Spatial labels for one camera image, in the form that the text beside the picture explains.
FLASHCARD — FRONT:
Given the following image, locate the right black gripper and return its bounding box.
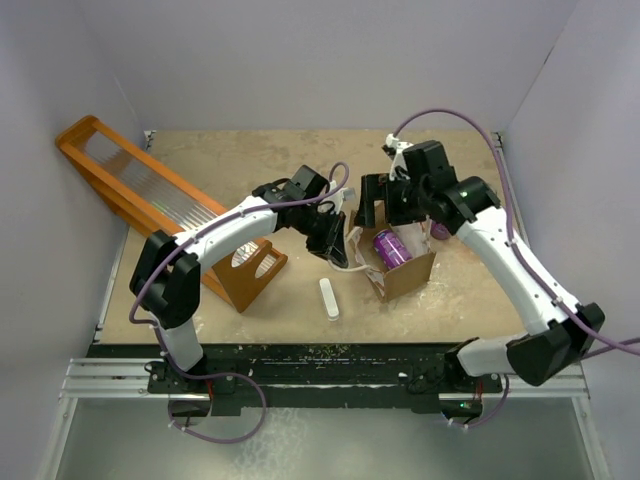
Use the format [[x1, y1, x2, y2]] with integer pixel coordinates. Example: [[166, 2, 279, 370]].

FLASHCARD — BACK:
[[357, 171, 431, 228]]

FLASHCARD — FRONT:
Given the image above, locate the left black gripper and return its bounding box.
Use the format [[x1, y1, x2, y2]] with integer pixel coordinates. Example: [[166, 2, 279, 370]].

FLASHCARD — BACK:
[[293, 204, 348, 269]]

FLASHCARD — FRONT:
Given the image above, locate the purple soda can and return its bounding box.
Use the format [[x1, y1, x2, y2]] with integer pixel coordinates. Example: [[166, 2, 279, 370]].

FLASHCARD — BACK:
[[430, 222, 451, 241], [372, 229, 413, 270]]

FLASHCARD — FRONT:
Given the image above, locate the canvas bag with cat print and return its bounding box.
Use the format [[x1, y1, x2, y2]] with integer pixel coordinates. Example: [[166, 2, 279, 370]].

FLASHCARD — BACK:
[[330, 209, 436, 303]]

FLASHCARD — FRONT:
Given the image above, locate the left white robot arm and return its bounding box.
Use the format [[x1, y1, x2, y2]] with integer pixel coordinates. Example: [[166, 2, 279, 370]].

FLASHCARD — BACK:
[[129, 165, 348, 392]]

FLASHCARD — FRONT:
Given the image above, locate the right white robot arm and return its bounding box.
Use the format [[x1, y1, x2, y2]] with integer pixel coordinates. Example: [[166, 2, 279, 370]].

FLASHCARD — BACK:
[[355, 136, 605, 391]]

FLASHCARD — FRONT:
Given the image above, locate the white oblong plastic case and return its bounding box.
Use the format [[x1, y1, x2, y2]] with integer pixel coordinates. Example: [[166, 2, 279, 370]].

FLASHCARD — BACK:
[[319, 278, 340, 321]]

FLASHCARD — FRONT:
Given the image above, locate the orange wooden rack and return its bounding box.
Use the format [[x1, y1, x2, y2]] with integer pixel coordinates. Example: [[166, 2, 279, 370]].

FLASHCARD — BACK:
[[55, 115, 288, 312]]

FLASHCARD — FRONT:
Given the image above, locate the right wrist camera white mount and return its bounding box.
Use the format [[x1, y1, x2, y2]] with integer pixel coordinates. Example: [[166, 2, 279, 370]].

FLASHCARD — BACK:
[[382, 133, 412, 181]]

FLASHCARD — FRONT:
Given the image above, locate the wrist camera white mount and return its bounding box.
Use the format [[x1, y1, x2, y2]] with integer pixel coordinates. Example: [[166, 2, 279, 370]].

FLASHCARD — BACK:
[[321, 180, 357, 212], [382, 133, 412, 181]]

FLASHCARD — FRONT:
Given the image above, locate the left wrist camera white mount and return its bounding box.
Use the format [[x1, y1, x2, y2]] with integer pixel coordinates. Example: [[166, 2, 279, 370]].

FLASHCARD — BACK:
[[321, 180, 357, 212]]

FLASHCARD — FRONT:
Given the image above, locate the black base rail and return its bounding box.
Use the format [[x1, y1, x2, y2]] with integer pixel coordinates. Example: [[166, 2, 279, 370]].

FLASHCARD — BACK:
[[145, 343, 503, 416]]

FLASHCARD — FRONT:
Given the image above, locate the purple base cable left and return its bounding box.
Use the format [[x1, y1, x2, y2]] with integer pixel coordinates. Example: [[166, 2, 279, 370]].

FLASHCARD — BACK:
[[166, 374, 267, 445]]

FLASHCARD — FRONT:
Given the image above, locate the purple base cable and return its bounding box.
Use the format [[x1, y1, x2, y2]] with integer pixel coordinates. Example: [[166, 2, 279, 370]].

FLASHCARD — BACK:
[[166, 374, 267, 445], [442, 384, 509, 431]]

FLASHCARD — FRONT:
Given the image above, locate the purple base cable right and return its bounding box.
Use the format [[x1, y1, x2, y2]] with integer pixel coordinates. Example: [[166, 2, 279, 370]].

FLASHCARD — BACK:
[[442, 384, 509, 431]]

